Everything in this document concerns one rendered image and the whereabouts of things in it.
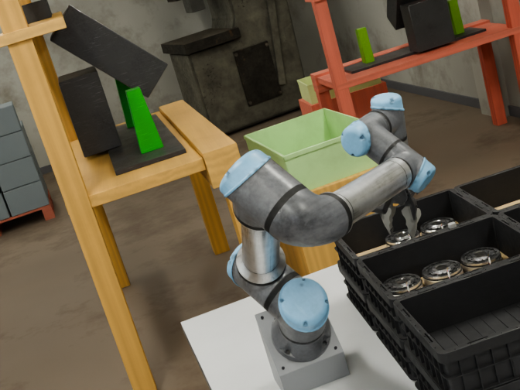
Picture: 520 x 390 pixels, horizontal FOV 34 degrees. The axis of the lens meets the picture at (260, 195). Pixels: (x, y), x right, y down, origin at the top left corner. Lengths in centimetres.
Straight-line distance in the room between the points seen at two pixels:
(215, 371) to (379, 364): 48
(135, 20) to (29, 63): 624
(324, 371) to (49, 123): 184
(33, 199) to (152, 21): 297
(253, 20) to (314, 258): 519
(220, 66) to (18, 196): 243
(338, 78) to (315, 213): 398
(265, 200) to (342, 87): 398
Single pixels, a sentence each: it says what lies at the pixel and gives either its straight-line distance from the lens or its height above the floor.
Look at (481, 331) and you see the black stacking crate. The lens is 199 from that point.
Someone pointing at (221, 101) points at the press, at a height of 36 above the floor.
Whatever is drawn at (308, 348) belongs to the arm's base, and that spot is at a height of 83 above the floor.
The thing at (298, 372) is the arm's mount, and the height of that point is 76.
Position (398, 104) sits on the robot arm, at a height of 133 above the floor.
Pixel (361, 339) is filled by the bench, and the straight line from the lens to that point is 235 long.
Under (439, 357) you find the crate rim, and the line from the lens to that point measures 174.
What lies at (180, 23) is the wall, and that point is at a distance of 983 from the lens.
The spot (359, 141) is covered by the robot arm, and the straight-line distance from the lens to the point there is 193.
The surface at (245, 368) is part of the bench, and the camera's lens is 238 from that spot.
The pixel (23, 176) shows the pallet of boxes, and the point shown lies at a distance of 765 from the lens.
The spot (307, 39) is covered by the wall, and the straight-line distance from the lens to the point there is 1019.
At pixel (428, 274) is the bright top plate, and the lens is 225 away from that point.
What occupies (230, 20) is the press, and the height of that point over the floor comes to 110.
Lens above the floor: 177
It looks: 16 degrees down
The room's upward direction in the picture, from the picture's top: 16 degrees counter-clockwise
